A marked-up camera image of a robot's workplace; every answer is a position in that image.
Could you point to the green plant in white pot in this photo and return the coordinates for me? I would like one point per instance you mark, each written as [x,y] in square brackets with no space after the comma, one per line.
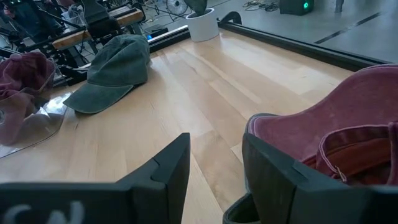
[203,26]

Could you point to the black box with green light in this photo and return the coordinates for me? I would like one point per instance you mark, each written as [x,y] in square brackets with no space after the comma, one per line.
[295,6]

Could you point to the wooden workbench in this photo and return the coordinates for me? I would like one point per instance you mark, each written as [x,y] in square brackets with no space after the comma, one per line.
[71,39]

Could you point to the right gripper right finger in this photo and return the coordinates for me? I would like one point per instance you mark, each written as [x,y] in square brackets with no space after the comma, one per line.
[295,199]

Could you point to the clear plastic bin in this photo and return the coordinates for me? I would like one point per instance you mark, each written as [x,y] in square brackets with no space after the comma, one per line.
[56,112]

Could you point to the black aluminium table frame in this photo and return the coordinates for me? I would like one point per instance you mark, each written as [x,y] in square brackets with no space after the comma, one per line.
[295,46]

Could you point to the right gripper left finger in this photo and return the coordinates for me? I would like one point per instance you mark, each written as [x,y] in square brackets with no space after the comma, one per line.
[109,202]

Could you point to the background robot station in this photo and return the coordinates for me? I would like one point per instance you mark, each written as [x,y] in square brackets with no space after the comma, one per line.
[28,21]

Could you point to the floor fan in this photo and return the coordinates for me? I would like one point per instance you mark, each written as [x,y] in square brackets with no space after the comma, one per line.
[176,6]

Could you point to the green cap smooth crown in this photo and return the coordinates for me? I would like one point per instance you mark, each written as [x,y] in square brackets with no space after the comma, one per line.
[118,68]

